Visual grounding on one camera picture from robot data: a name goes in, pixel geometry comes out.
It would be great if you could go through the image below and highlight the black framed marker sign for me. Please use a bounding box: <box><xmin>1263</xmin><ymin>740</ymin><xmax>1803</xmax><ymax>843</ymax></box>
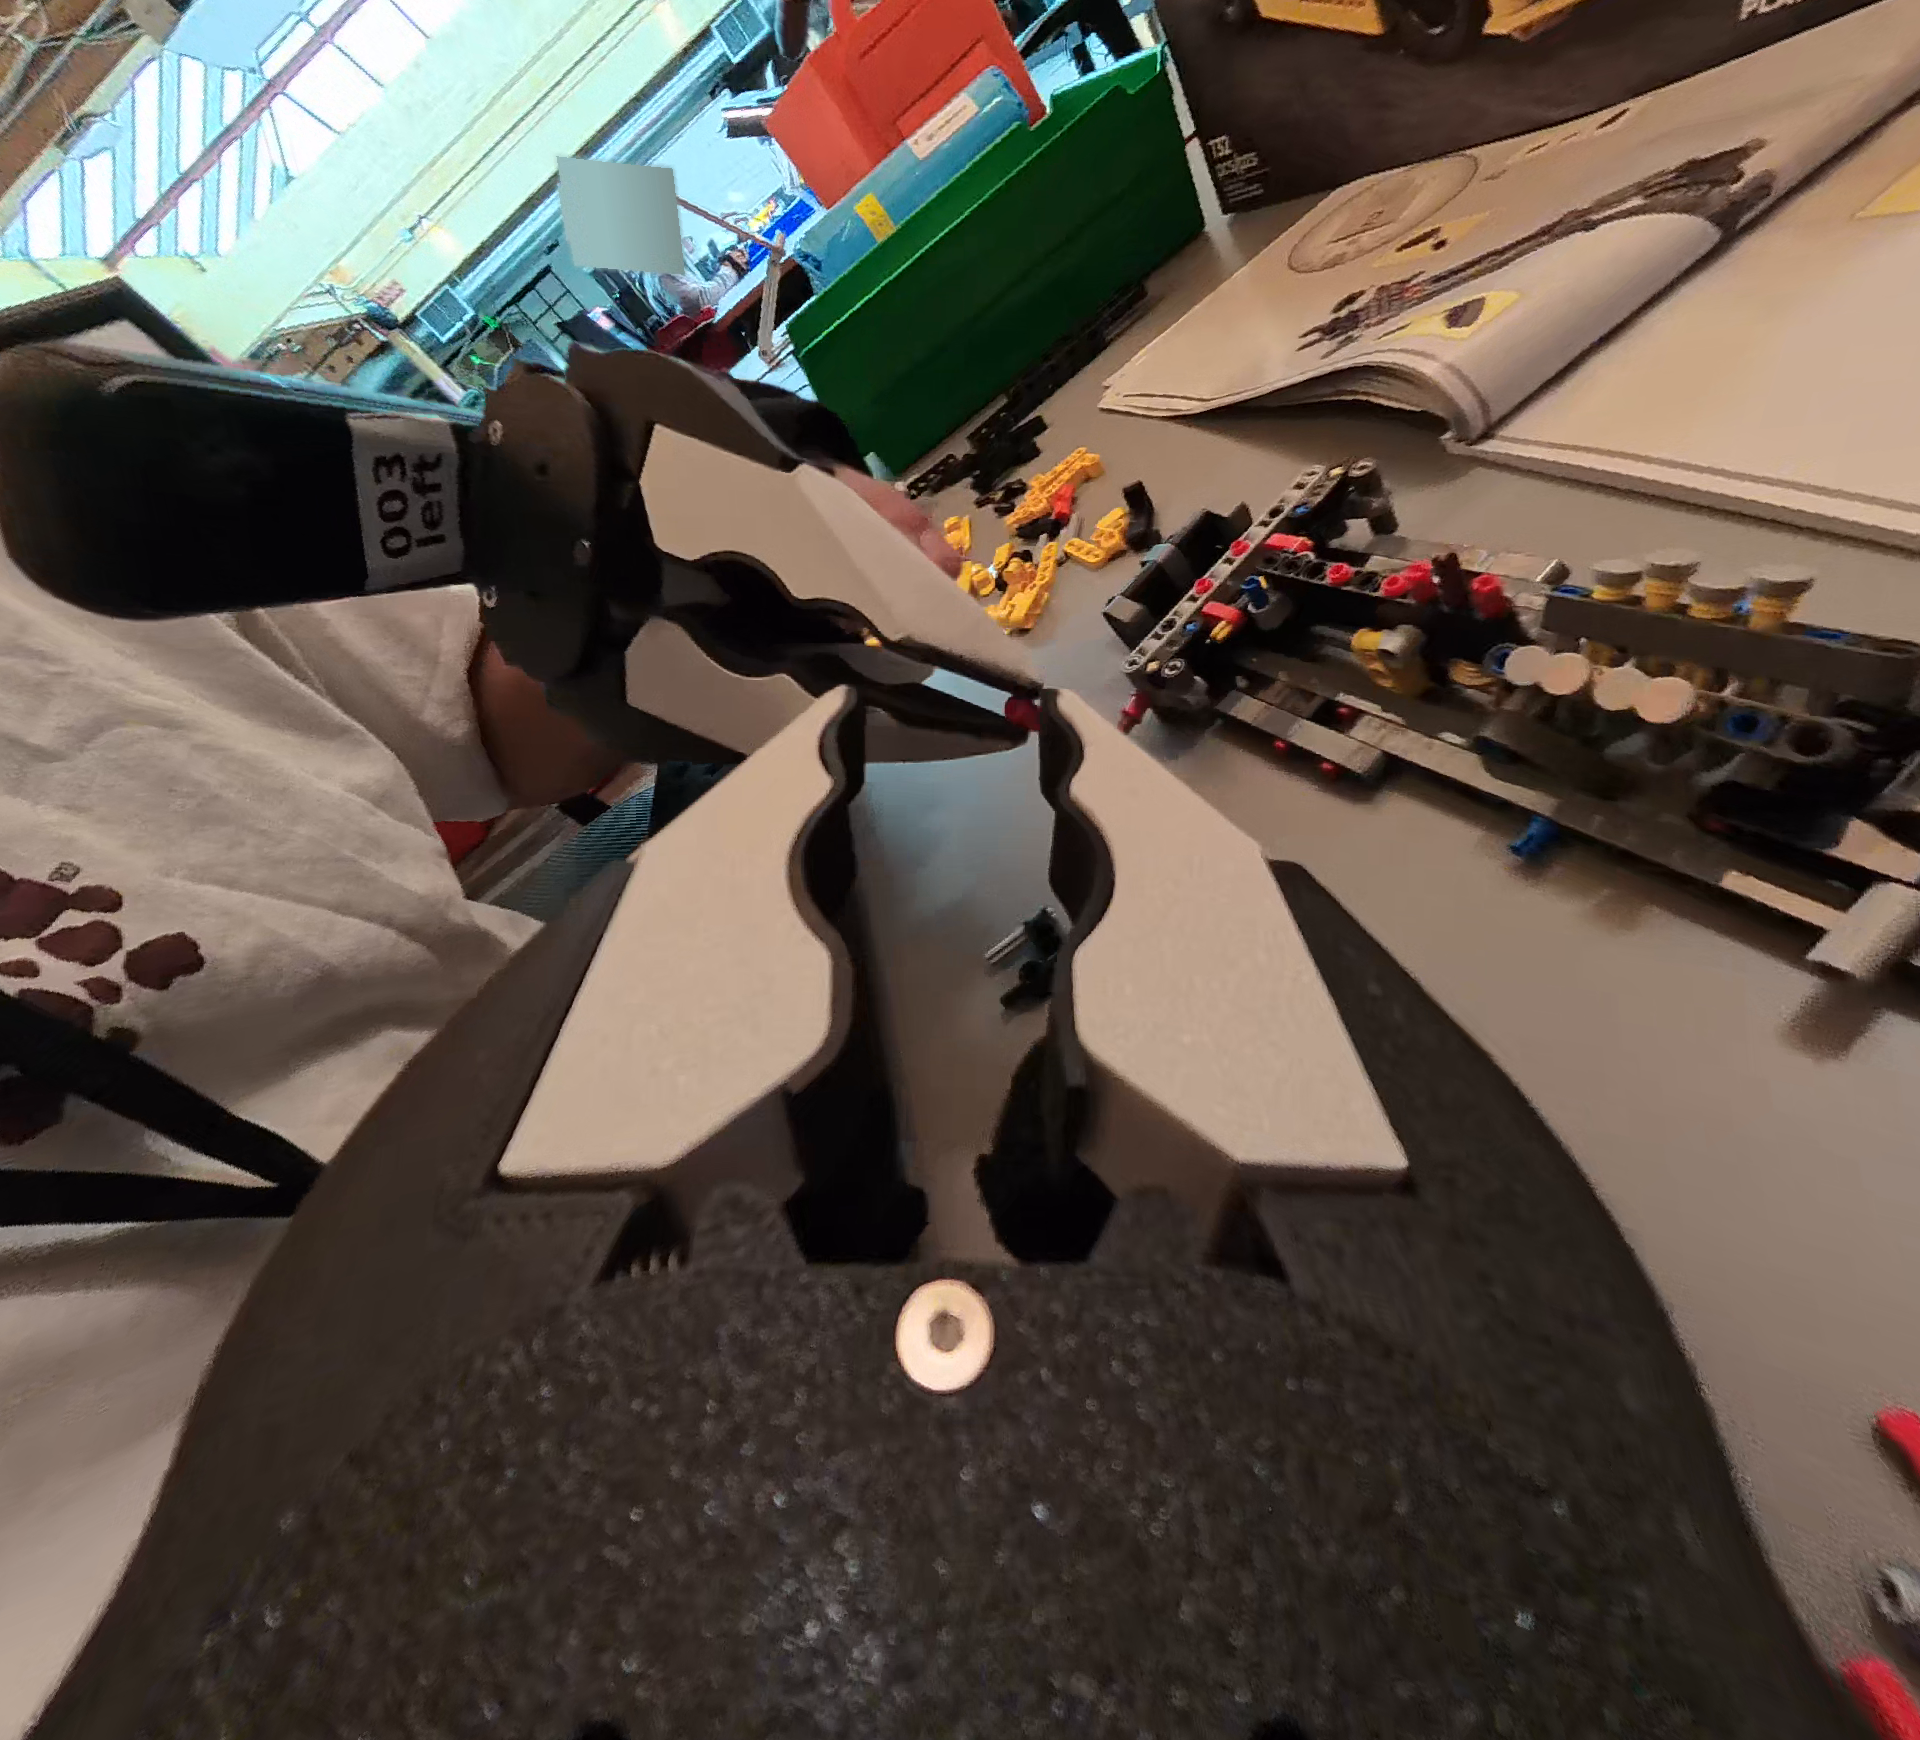
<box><xmin>0</xmin><ymin>278</ymin><xmax>211</xmax><ymax>361</ymax></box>

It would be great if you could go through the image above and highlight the green plastic bin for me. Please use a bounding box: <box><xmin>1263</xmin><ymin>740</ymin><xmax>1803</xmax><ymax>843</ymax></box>
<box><xmin>781</xmin><ymin>45</ymin><xmax>1208</xmax><ymax>477</ymax></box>

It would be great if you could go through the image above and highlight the lego instruction booklet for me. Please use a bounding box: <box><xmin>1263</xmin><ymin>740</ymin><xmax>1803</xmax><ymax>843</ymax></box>
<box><xmin>1102</xmin><ymin>7</ymin><xmax>1920</xmax><ymax>556</ymax></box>

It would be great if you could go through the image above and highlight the light blue roll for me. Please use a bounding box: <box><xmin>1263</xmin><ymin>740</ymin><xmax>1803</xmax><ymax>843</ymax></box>
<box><xmin>791</xmin><ymin>69</ymin><xmax>1037</xmax><ymax>293</ymax></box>

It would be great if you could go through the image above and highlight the black lego beam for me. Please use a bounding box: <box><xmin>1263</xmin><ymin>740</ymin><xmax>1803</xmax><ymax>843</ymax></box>
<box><xmin>900</xmin><ymin>284</ymin><xmax>1154</xmax><ymax>511</ymax></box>

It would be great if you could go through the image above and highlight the black strap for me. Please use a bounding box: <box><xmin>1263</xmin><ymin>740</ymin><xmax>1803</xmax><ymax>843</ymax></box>
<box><xmin>0</xmin><ymin>990</ymin><xmax>325</xmax><ymax>1233</ymax></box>

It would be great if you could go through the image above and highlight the orange bag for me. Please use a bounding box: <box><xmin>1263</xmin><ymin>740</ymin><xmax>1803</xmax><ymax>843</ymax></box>
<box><xmin>766</xmin><ymin>0</ymin><xmax>1051</xmax><ymax>210</ymax></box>

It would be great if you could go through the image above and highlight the person's left forearm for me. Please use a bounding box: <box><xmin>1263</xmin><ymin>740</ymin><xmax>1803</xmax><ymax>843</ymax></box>
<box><xmin>468</xmin><ymin>652</ymin><xmax>656</xmax><ymax>817</ymax></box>

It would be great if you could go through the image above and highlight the black lego connector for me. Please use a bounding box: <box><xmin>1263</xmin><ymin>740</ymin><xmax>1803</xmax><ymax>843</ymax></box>
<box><xmin>982</xmin><ymin>906</ymin><xmax>1071</xmax><ymax>1011</ymax></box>

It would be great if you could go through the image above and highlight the pile of yellow lego pieces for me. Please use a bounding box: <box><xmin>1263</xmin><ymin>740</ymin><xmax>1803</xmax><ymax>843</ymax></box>
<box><xmin>951</xmin><ymin>450</ymin><xmax>1136</xmax><ymax>637</ymax></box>

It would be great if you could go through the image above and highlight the grey lego car chassis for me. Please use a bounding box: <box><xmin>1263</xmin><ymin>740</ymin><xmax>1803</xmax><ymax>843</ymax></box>
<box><xmin>1102</xmin><ymin>457</ymin><xmax>1920</xmax><ymax>983</ymax></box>

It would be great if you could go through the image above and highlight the lego set box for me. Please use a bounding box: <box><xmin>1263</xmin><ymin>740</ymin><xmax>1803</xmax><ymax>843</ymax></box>
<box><xmin>1102</xmin><ymin>0</ymin><xmax>1920</xmax><ymax>216</ymax></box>

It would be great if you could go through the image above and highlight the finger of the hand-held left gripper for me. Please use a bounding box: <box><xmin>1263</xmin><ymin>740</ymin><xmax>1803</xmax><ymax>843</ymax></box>
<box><xmin>636</xmin><ymin>425</ymin><xmax>1041</xmax><ymax>710</ymax></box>
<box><xmin>618</xmin><ymin>614</ymin><xmax>1028</xmax><ymax>769</ymax></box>

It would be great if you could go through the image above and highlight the pile of small lego pieces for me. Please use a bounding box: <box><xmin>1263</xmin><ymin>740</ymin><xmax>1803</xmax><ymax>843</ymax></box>
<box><xmin>1839</xmin><ymin>1402</ymin><xmax>1920</xmax><ymax>1740</ymax></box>

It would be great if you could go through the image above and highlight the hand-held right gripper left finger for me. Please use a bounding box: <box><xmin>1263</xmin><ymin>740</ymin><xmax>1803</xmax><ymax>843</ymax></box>
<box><xmin>493</xmin><ymin>686</ymin><xmax>932</xmax><ymax>1267</ymax></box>

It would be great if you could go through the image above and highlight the person's left hand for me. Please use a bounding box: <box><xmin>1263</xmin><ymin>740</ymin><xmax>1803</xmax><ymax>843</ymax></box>
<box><xmin>862</xmin><ymin>469</ymin><xmax>966</xmax><ymax>577</ymax></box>

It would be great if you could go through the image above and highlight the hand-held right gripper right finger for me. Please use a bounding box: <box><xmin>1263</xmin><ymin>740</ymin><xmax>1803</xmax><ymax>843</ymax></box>
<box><xmin>975</xmin><ymin>686</ymin><xmax>1411</xmax><ymax>1267</ymax></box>

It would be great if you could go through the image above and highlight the person in white shirt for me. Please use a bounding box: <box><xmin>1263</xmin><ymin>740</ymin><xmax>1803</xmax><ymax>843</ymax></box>
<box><xmin>0</xmin><ymin>541</ymin><xmax>543</xmax><ymax>1727</ymax></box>

